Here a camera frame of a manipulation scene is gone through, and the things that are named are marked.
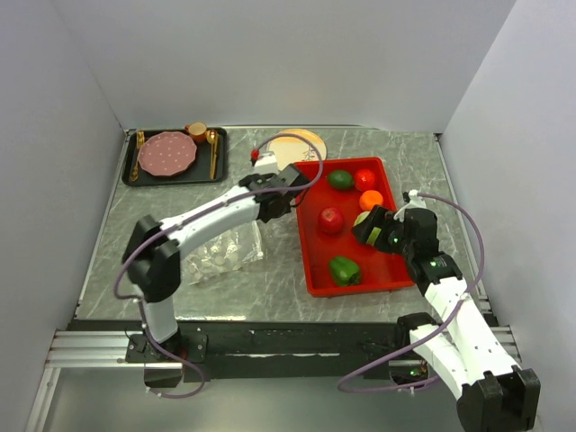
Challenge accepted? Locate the beige round plate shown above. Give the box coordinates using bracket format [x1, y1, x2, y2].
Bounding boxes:
[267, 129, 328, 170]

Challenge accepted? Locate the light green apple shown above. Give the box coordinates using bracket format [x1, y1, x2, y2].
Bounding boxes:
[354, 211, 370, 227]

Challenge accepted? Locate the clear zip top bag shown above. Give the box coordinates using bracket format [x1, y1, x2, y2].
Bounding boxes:
[182, 221, 264, 285]

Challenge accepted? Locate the red plastic bin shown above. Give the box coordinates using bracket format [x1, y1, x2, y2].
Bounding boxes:
[296, 157, 412, 297]

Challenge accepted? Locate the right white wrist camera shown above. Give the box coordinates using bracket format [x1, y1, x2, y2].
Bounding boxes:
[393, 189, 427, 222]

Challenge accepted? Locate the gold spoon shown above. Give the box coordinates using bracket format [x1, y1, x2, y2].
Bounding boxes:
[206, 130, 220, 180]

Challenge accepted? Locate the orange cup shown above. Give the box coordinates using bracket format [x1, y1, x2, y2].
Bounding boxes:
[184, 121, 208, 143]

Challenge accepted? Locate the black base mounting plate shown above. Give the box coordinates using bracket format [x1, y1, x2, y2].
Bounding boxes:
[68, 319, 405, 389]

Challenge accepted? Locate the red apple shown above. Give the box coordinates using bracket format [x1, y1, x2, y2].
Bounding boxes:
[318, 207, 345, 235]

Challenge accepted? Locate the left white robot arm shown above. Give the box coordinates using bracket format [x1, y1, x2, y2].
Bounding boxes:
[113, 164, 321, 362]

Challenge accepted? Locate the pink dotted plate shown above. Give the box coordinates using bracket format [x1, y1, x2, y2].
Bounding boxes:
[138, 131, 197, 177]

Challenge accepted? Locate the orange fruit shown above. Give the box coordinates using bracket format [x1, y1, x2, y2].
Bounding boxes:
[358, 190, 383, 212]

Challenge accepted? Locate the green lime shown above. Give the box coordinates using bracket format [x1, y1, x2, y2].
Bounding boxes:
[327, 170, 355, 191]

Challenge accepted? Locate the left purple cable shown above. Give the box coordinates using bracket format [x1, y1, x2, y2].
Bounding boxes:
[112, 135, 325, 401]

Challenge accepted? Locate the black serving tray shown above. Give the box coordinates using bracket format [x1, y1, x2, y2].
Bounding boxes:
[121, 128, 228, 187]

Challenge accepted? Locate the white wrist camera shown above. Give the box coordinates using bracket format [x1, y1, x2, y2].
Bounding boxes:
[393, 189, 427, 222]
[252, 151, 279, 176]

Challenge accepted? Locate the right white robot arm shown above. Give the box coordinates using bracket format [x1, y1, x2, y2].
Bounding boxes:
[352, 205, 541, 431]

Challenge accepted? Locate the gold fork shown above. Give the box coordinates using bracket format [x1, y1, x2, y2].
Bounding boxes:
[129, 130, 145, 182]

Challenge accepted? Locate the red tomato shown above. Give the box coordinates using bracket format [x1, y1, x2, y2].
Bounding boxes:
[354, 168, 377, 192]

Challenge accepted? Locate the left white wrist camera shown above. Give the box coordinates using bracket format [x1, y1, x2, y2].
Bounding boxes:
[252, 151, 279, 176]

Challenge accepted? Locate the green bell pepper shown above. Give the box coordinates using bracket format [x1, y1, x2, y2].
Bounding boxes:
[328, 256, 362, 286]

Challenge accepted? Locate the aluminium rail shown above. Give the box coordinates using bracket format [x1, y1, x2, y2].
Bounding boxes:
[44, 327, 522, 368]

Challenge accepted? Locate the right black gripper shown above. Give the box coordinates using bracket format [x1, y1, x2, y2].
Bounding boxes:
[351, 204, 414, 259]

